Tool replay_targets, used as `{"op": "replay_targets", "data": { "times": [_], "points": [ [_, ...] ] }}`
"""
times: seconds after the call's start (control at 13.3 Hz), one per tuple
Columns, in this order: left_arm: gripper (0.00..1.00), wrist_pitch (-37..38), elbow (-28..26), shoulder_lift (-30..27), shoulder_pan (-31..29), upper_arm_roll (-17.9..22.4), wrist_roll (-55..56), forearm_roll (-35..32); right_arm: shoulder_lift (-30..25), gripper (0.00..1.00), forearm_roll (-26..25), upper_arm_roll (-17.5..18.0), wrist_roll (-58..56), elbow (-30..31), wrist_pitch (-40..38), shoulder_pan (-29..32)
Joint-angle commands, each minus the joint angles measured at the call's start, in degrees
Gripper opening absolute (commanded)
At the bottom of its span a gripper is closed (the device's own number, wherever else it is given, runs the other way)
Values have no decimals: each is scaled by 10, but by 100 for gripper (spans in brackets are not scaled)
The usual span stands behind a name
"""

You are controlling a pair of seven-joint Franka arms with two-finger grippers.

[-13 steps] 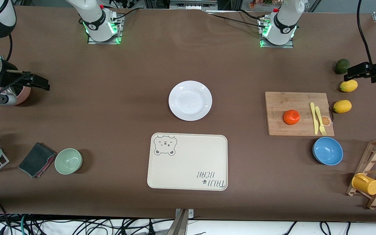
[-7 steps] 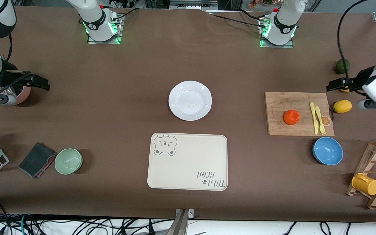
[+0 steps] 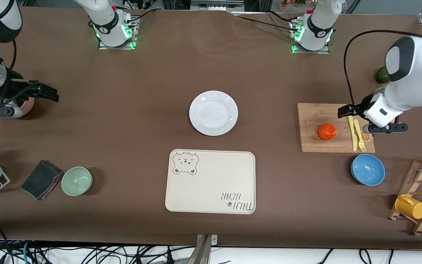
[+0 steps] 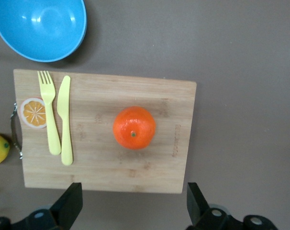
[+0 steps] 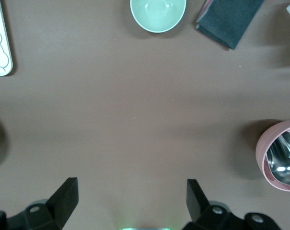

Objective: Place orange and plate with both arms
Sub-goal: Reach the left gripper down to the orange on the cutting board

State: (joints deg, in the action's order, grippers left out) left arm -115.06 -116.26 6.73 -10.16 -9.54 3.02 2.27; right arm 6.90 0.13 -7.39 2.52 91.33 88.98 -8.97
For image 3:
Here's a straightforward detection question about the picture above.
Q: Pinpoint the orange mandarin fruit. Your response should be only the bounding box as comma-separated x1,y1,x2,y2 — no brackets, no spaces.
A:
318,123,337,141

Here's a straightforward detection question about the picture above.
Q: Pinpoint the white round plate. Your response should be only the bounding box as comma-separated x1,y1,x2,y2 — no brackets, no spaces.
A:
189,90,239,137

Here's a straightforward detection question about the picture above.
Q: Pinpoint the pink bowl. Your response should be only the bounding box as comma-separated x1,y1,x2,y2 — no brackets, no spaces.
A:
0,96,36,118

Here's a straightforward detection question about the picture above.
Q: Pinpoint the wooden cutting board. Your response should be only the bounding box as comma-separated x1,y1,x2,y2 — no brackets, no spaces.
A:
297,103,376,154

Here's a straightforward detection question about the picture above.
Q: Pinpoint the yellow plastic fork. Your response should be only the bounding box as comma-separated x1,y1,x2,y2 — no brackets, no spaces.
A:
353,120,367,153

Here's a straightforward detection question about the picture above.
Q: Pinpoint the dark green avocado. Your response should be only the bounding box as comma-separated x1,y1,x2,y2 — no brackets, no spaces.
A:
375,67,391,84

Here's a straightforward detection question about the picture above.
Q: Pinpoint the yellow plastic knife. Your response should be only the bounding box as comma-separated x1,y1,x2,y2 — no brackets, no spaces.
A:
348,117,358,152

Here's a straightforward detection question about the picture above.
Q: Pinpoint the blue bowl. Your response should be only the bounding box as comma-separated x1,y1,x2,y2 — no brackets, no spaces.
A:
351,154,386,186

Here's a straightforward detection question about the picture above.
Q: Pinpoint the brown table cloth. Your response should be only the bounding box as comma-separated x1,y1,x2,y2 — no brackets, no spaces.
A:
0,7,422,250

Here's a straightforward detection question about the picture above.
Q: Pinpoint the dark grey folded cloth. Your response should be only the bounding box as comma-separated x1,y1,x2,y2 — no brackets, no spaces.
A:
21,159,64,201

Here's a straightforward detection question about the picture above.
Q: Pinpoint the pale green bowl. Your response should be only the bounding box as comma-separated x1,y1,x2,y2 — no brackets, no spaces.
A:
61,166,93,197

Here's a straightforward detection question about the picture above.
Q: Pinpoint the wooden peg mug rack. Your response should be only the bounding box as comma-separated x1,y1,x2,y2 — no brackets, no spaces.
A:
388,155,422,236

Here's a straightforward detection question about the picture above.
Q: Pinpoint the yellow mug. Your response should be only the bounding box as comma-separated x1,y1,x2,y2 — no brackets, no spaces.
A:
395,194,422,220

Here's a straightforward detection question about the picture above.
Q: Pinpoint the cream tray with bear print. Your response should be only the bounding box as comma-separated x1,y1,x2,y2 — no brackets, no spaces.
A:
165,148,256,215

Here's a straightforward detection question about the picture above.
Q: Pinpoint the grey metal box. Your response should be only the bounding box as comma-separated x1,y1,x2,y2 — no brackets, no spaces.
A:
190,0,245,13

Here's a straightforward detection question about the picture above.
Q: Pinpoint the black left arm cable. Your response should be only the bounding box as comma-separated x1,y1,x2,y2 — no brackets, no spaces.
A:
344,30,422,107

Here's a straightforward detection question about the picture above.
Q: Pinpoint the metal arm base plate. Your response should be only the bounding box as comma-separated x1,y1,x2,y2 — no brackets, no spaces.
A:
98,16,138,50
291,18,330,55

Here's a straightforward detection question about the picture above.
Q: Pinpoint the black cable on table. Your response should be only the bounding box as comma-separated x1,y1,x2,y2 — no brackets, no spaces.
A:
125,8,157,23
233,11,301,33

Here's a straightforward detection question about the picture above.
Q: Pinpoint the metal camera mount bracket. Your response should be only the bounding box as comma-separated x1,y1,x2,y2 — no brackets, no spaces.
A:
186,234,218,264

